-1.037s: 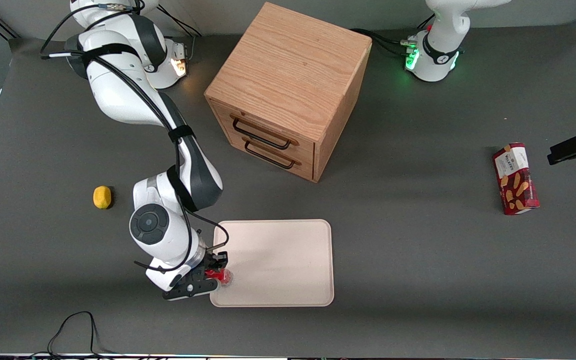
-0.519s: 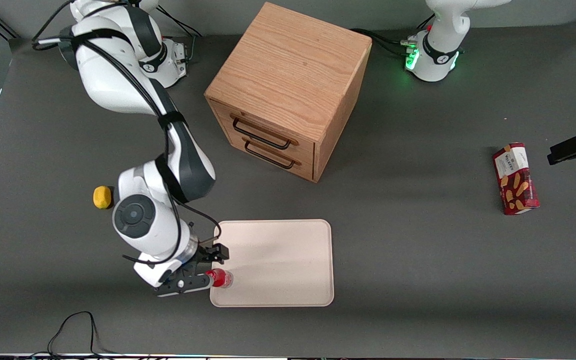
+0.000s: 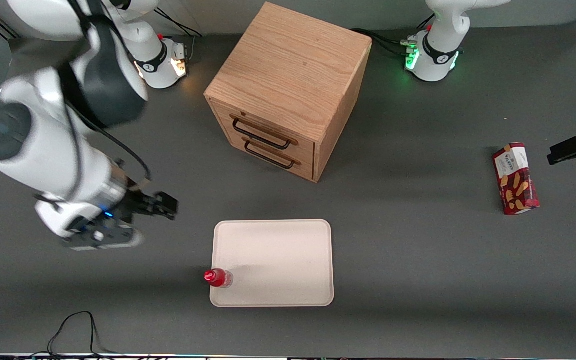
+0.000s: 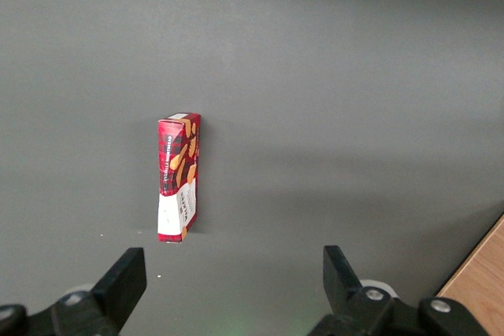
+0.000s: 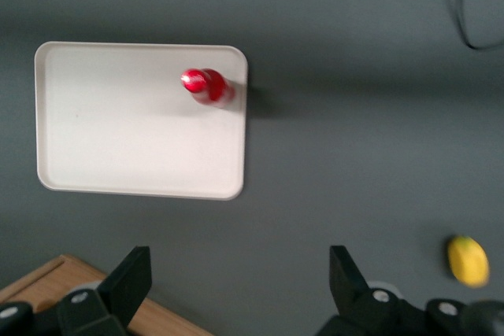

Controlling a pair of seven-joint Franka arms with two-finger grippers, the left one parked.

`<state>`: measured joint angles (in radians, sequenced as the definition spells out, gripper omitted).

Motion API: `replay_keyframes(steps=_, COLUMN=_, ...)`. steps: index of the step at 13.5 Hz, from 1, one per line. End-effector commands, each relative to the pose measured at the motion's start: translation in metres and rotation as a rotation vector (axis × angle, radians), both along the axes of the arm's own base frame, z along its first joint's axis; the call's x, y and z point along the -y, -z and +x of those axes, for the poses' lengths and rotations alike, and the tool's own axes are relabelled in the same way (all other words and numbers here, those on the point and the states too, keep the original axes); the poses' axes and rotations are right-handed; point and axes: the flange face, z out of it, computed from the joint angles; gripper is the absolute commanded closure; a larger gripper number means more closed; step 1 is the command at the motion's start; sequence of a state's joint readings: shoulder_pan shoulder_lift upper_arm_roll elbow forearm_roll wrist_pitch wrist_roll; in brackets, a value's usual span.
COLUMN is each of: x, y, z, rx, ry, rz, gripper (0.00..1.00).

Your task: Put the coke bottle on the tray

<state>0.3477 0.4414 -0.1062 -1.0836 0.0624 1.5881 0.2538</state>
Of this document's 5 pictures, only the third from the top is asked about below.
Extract small red coke bottle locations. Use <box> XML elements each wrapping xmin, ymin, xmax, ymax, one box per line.
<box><xmin>204</xmin><ymin>268</ymin><xmax>234</xmax><ymax>289</ymax></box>

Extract cream rectangular tray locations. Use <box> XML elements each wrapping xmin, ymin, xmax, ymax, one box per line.
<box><xmin>209</xmin><ymin>219</ymin><xmax>335</xmax><ymax>308</ymax></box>

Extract red tartan shortbread box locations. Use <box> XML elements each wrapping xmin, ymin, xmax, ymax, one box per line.
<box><xmin>492</xmin><ymin>142</ymin><xmax>540</xmax><ymax>216</ymax></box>

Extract wooden drawer front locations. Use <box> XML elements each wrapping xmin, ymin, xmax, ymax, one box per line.
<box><xmin>215</xmin><ymin>102</ymin><xmax>316</xmax><ymax>161</ymax></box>
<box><xmin>223</xmin><ymin>132</ymin><xmax>315</xmax><ymax>182</ymax></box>

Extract oak wooden drawer cabinet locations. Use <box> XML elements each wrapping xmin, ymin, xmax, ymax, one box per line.
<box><xmin>204</xmin><ymin>1</ymin><xmax>373</xmax><ymax>183</ymax></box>

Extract black cable along right arm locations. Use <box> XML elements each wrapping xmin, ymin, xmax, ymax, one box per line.
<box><xmin>33</xmin><ymin>0</ymin><xmax>151</xmax><ymax>206</ymax></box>

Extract thin black table cable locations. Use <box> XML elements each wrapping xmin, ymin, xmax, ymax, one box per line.
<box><xmin>47</xmin><ymin>311</ymin><xmax>116</xmax><ymax>357</ymax></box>

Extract black wire drawer handle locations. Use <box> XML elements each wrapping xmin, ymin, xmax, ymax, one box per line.
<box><xmin>230</xmin><ymin>116</ymin><xmax>299</xmax><ymax>151</ymax></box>
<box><xmin>243</xmin><ymin>137</ymin><xmax>301</xmax><ymax>170</ymax></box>

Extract black right arm base cable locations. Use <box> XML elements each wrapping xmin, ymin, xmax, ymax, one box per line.
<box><xmin>155</xmin><ymin>6</ymin><xmax>204</xmax><ymax>38</ymax></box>

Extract black left arm base cables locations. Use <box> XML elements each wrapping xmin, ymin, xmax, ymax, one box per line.
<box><xmin>350</xmin><ymin>27</ymin><xmax>416</xmax><ymax>57</ymax></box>

